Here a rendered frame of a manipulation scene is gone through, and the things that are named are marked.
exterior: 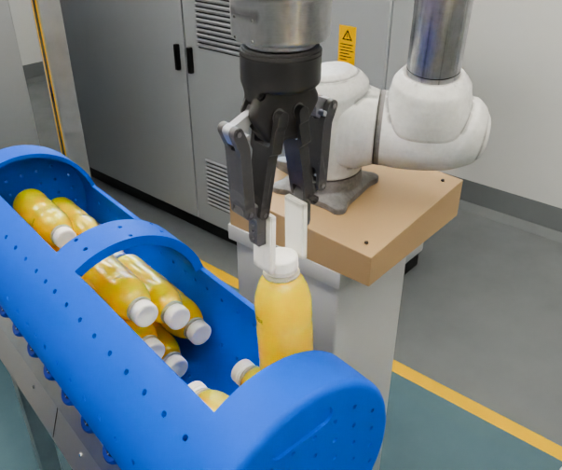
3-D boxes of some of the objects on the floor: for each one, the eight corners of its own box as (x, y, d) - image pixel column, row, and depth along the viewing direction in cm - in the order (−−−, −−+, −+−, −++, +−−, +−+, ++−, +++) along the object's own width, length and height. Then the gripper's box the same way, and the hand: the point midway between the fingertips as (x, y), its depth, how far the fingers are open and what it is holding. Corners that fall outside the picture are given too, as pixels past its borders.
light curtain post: (119, 370, 240) (27, -131, 153) (127, 379, 236) (36, -131, 149) (105, 378, 237) (3, -131, 149) (112, 386, 233) (11, -131, 145)
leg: (70, 505, 189) (26, 353, 157) (77, 518, 185) (35, 366, 153) (51, 517, 186) (4, 364, 153) (60, 530, 182) (12, 376, 149)
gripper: (319, 21, 61) (312, 223, 74) (179, 48, 52) (198, 274, 64) (374, 34, 57) (357, 248, 69) (230, 66, 47) (240, 308, 60)
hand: (280, 235), depth 65 cm, fingers closed on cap, 4 cm apart
